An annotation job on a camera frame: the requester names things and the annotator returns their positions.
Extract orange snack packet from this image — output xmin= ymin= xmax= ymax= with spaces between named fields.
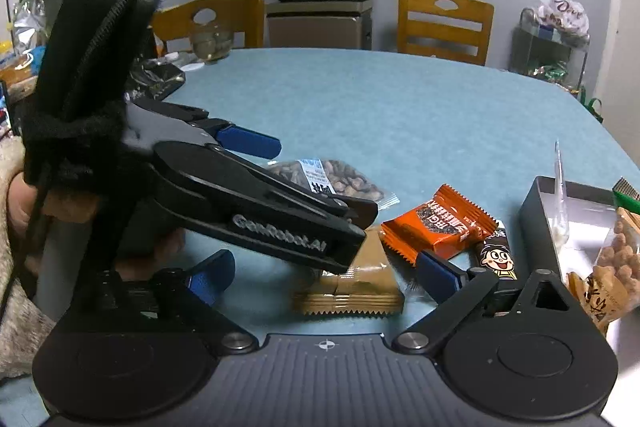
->
xmin=380 ymin=184 xmax=501 ymax=267

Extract glass cart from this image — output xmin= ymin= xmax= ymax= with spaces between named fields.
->
xmin=510 ymin=7 xmax=591 ymax=90

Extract clear bag of brown seeds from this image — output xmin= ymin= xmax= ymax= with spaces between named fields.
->
xmin=262 ymin=157 xmax=398 ymax=210

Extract person's left hand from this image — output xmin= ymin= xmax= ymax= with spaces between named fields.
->
xmin=7 ymin=177 xmax=187 ymax=283

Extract person's left forearm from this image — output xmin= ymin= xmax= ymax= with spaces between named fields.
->
xmin=0 ymin=139 xmax=56 ymax=378

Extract wooden chair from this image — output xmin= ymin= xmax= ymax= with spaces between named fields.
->
xmin=397 ymin=0 xmax=496 ymax=66
xmin=150 ymin=0 xmax=266 ymax=58

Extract brown snack packet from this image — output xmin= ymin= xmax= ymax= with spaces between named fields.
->
xmin=292 ymin=227 xmax=405 ymax=318

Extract white plastic bag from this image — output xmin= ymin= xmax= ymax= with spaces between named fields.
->
xmin=537 ymin=0 xmax=591 ymax=38

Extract glass bowl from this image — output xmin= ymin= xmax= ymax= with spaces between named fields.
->
xmin=191 ymin=24 xmax=235 ymax=65

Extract grey cardboard box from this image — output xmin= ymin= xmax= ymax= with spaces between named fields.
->
xmin=520 ymin=176 xmax=640 ymax=338

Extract dark cartoon candy tube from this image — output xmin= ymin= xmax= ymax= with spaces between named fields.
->
xmin=470 ymin=222 xmax=518 ymax=283

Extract black foil bag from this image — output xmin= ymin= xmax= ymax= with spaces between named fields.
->
xmin=125 ymin=57 xmax=187 ymax=100

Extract green tote bag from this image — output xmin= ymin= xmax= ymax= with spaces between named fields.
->
xmin=577 ymin=87 xmax=606 ymax=124

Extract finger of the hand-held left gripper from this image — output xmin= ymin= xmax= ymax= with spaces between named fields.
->
xmin=131 ymin=100 xmax=282 ymax=160
xmin=235 ymin=157 xmax=379 ymax=274

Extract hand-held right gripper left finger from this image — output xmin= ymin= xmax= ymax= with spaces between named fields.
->
xmin=92 ymin=250 xmax=258 ymax=354

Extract clear bag of coated peanuts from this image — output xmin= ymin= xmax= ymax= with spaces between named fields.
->
xmin=552 ymin=139 xmax=640 ymax=333

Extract clear plastic bag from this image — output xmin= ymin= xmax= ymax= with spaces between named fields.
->
xmin=10 ymin=0 xmax=51 ymax=58

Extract green prawn cracker bag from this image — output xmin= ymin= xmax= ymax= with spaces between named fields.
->
xmin=612 ymin=177 xmax=640 ymax=215

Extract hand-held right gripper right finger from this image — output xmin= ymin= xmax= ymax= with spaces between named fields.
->
xmin=395 ymin=251 xmax=588 ymax=354

